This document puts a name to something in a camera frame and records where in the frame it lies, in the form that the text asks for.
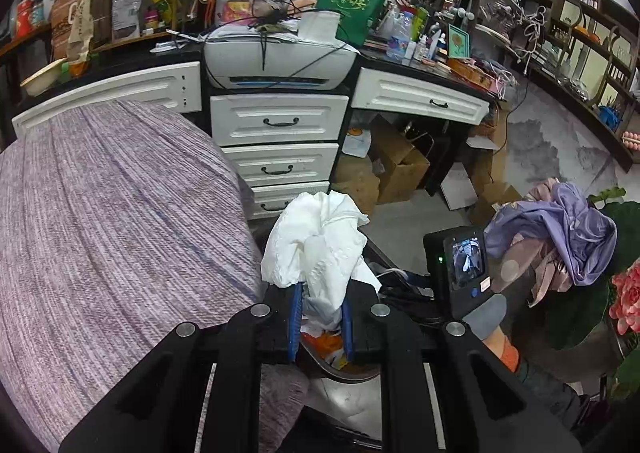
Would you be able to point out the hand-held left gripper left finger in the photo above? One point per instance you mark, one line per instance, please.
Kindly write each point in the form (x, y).
(296, 323)

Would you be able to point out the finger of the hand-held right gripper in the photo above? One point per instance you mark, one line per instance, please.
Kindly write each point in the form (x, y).
(410, 308)
(414, 278)

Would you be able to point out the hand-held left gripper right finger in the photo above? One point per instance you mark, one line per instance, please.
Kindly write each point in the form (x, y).
(346, 328)

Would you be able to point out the dark trash bin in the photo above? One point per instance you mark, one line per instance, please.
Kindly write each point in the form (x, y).
(340, 375)

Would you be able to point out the white face mask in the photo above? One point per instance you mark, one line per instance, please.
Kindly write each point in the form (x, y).
(320, 243)

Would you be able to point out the person's right hand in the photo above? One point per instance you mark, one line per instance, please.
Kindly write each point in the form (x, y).
(487, 315)

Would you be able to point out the orange peel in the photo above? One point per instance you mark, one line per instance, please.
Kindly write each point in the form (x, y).
(325, 342)

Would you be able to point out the pink cloth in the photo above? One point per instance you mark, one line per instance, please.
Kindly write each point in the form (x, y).
(535, 268)

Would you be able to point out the open cardboard box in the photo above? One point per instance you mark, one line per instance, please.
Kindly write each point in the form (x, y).
(400, 163)

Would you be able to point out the purple satin cloth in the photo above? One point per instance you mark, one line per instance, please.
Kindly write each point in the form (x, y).
(575, 228)

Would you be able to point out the white paper bag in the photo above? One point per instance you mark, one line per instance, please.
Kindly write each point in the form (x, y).
(357, 143)

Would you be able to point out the pink artificial flower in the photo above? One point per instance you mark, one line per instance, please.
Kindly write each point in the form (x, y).
(627, 298)

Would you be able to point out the green framed picture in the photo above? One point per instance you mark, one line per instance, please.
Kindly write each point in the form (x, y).
(459, 40)

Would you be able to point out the plastic water bottle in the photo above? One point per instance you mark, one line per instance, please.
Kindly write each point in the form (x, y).
(400, 35)

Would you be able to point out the white printer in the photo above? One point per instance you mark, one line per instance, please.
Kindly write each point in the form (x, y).
(280, 63)

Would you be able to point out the white cabinet panel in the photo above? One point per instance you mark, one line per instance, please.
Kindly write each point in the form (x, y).
(110, 98)

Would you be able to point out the small white tray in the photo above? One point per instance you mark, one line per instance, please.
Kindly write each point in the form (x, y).
(165, 47)

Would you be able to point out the pink yellow packet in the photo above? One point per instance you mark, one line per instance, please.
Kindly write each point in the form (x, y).
(240, 8)

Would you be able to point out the cream bowl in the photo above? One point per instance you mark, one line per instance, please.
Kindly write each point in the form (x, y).
(42, 78)

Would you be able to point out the kraft paper snack bag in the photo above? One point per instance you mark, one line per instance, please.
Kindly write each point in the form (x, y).
(80, 28)

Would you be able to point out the brown patterned boxes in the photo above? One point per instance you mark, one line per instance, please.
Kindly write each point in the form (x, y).
(61, 13)

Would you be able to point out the wooden bar counter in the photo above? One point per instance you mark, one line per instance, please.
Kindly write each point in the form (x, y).
(25, 40)

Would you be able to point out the glass jar dark lid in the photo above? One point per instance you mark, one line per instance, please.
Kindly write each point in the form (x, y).
(37, 12)

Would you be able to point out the red tin can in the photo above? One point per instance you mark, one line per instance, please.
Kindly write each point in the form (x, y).
(23, 18)

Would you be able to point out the dark wooden wall shelf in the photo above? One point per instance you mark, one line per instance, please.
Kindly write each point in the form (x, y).
(585, 48)

